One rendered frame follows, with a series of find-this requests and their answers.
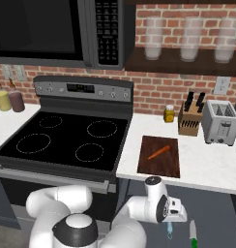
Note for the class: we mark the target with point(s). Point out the light blue peeler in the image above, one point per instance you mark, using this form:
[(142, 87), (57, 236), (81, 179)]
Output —
[(169, 230)]

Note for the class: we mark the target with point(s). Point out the yellow squeeze bottle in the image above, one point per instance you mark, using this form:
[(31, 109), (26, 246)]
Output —
[(3, 100)]

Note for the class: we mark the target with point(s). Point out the wooden knife block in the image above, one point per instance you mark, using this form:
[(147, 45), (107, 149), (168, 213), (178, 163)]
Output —
[(188, 124)]

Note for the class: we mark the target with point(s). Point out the maroon squeeze bottle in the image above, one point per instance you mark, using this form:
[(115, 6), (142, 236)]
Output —
[(16, 100)]

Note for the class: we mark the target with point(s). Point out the dark grey base cabinet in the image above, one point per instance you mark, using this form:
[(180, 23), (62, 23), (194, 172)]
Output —
[(213, 216)]

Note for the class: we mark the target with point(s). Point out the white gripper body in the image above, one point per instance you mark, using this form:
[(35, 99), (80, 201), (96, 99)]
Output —
[(181, 214)]

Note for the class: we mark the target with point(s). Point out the grey wall outlet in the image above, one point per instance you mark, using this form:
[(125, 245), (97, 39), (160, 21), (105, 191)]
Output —
[(14, 73)]

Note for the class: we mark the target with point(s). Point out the small yellow jar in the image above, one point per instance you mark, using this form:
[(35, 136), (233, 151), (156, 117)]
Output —
[(169, 114)]

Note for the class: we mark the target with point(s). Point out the white wall outlet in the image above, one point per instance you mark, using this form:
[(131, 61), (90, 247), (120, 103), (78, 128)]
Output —
[(222, 85)]

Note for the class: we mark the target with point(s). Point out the black microwave oven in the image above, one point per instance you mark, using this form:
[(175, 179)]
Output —
[(42, 29)]

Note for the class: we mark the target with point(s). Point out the dark wooden shelf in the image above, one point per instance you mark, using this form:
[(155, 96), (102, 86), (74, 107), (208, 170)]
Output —
[(187, 64)]

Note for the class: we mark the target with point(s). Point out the clear glass jar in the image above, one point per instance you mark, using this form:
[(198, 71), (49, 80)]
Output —
[(191, 40), (227, 42), (153, 38)]

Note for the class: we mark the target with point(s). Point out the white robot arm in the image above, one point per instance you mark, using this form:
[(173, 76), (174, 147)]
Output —
[(68, 210)]

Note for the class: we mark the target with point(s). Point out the silver toaster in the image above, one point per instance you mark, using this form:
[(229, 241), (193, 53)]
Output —
[(220, 124)]

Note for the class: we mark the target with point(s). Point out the dark wooden cutting board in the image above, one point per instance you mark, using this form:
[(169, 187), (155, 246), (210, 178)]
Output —
[(159, 161)]

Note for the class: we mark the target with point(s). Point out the orange carrot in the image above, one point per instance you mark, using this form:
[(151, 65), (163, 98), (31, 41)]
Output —
[(158, 152)]

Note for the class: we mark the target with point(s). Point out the black stove with hob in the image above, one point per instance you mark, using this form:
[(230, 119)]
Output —
[(71, 139)]

